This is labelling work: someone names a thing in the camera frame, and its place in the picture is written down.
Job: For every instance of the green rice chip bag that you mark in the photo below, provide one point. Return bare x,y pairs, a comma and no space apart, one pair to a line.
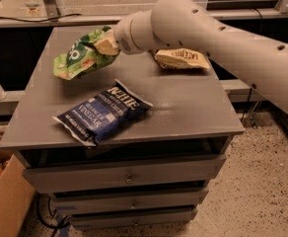
83,57

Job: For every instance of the blue kettle chip bag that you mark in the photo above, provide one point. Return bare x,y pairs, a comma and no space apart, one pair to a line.
101,116

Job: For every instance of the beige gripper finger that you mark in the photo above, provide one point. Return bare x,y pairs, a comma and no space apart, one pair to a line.
107,44

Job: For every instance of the brown beige chip bag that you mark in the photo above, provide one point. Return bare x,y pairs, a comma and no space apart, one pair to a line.
180,58

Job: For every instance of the cardboard box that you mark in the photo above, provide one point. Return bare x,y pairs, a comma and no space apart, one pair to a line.
16,195

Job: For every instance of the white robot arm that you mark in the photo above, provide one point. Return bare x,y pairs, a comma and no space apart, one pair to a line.
260,62

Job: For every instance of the metal frame rail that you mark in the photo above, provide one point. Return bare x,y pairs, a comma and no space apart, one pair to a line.
85,15

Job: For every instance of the grey drawer cabinet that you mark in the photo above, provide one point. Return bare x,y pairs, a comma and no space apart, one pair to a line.
152,169

